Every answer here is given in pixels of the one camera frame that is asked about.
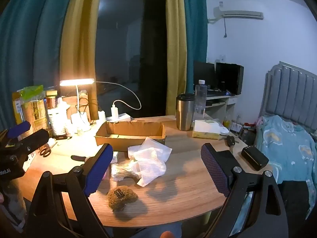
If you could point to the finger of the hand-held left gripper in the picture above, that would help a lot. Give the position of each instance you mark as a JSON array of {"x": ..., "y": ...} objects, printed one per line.
[
  {"x": 37, "y": 137},
  {"x": 18, "y": 129}
]

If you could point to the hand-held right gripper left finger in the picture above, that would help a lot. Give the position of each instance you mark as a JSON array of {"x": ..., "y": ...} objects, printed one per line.
[{"x": 97, "y": 171}]

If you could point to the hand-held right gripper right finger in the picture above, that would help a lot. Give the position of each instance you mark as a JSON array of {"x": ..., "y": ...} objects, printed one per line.
[{"x": 215, "y": 171}]

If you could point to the printed tissue packet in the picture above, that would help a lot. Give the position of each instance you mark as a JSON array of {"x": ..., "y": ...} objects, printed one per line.
[{"x": 116, "y": 156}]

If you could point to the white bubble wrap bundle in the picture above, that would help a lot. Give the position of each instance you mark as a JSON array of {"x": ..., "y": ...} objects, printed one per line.
[{"x": 121, "y": 172}]

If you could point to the brown plush toy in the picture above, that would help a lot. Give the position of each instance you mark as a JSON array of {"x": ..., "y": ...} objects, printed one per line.
[{"x": 122, "y": 198}]

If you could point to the cardboard box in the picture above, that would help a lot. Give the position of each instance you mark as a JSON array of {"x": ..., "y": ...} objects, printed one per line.
[{"x": 128, "y": 132}]

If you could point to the white textured towel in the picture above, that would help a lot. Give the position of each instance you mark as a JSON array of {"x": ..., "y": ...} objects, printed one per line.
[{"x": 151, "y": 164}]

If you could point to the white soft tissue sheet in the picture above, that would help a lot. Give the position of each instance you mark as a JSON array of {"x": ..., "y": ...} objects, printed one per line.
[{"x": 153, "y": 144}]

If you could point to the person's left forearm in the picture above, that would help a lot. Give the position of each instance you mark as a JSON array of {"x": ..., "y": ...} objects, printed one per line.
[{"x": 13, "y": 198}]

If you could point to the jar with green lid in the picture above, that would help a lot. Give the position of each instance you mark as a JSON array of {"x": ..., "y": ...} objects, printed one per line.
[{"x": 33, "y": 114}]

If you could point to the white plastic basket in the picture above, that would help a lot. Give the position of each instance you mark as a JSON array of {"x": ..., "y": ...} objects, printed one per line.
[{"x": 58, "y": 126}]

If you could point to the black car key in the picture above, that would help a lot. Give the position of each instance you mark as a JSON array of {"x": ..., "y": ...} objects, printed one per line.
[{"x": 231, "y": 141}]

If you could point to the brown jar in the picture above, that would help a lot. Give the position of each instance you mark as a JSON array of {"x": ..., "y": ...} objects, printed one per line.
[{"x": 52, "y": 99}]

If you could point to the black rectangular case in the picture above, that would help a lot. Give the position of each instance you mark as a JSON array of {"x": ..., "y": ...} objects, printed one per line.
[{"x": 255, "y": 157}]

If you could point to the yellow tissue box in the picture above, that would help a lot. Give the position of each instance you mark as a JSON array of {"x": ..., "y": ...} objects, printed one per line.
[{"x": 205, "y": 130}]

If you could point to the yellow bottle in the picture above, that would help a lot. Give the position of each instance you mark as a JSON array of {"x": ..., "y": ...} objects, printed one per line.
[{"x": 226, "y": 124}]

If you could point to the wide white charger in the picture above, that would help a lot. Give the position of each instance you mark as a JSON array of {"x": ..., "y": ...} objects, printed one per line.
[{"x": 101, "y": 115}]

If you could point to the white power strip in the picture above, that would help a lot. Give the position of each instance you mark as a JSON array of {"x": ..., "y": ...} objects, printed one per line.
[{"x": 122, "y": 117}]

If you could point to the cardboard sheet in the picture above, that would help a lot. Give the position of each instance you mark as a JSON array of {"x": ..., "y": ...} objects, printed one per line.
[{"x": 90, "y": 106}]

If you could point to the tall white charger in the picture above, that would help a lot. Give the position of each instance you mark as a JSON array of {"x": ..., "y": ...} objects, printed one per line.
[{"x": 114, "y": 111}]

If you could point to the stainless steel tumbler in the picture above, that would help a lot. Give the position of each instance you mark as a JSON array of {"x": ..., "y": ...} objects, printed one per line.
[{"x": 185, "y": 112}]

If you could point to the white desk lamp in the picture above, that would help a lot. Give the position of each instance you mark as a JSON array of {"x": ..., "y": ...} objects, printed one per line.
[{"x": 76, "y": 82}]

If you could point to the white computer desk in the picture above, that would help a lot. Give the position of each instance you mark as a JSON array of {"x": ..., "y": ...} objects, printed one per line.
[{"x": 220, "y": 103}]

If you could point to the blue printed blanket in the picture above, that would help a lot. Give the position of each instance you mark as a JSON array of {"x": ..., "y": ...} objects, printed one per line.
[{"x": 284, "y": 148}]

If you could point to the clear plastic water bottle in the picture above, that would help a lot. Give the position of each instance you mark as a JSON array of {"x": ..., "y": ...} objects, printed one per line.
[{"x": 200, "y": 96}]

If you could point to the wide teal curtain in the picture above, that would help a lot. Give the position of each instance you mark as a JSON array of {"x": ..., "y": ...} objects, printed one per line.
[{"x": 37, "y": 42}]

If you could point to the black computer monitor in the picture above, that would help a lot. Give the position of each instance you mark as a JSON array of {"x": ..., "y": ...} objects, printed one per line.
[
  {"x": 229, "y": 78},
  {"x": 204, "y": 73}
]

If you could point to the wide yellow curtain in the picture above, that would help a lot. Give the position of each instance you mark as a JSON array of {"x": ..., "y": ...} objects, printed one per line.
[{"x": 76, "y": 42}]

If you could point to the grey padded headboard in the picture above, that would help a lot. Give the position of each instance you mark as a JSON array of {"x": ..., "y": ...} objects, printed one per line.
[{"x": 292, "y": 91}]

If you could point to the narrow yellow curtain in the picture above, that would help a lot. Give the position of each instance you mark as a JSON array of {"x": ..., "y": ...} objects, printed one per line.
[{"x": 175, "y": 54}]

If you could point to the dark glass window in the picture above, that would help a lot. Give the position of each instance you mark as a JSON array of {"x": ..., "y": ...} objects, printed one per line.
[{"x": 131, "y": 42}]

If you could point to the narrow teal curtain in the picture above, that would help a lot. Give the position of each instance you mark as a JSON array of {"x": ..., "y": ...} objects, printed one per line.
[{"x": 195, "y": 29}]

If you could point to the white air conditioner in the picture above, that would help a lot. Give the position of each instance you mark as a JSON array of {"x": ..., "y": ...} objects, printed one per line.
[{"x": 242, "y": 14}]

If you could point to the white wall socket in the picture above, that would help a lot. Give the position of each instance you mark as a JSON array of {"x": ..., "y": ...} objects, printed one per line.
[{"x": 223, "y": 57}]

